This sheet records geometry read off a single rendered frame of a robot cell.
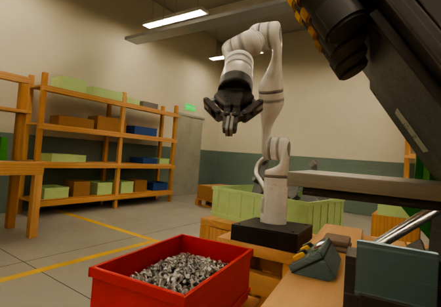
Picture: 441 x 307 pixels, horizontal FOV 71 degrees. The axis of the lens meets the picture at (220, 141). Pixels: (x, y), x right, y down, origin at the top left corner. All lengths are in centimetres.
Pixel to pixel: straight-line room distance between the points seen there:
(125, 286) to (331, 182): 39
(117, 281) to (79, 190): 523
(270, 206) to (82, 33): 582
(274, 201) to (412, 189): 81
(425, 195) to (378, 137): 741
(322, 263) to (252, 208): 95
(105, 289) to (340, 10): 57
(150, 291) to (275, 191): 71
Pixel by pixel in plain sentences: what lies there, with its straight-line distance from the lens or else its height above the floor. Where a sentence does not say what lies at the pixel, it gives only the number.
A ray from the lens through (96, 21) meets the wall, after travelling 685.
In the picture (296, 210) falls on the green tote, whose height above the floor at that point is 92.
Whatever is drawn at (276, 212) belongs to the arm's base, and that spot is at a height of 95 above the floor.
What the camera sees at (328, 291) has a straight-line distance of 68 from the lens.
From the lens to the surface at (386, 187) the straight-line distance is 41.
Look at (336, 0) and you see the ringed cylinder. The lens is 32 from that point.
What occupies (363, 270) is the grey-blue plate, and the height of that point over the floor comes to 100.
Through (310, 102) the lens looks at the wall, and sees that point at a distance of 830.
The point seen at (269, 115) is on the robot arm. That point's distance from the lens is 115.
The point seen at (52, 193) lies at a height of 34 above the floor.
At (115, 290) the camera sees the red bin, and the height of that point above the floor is 89.
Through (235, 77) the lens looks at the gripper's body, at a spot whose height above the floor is 131.
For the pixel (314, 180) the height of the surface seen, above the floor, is 112.
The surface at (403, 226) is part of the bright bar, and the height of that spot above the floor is 106.
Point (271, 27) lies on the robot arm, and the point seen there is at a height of 158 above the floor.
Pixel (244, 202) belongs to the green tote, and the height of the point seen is 90.
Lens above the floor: 115
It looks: 2 degrees up
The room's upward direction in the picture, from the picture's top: 4 degrees clockwise
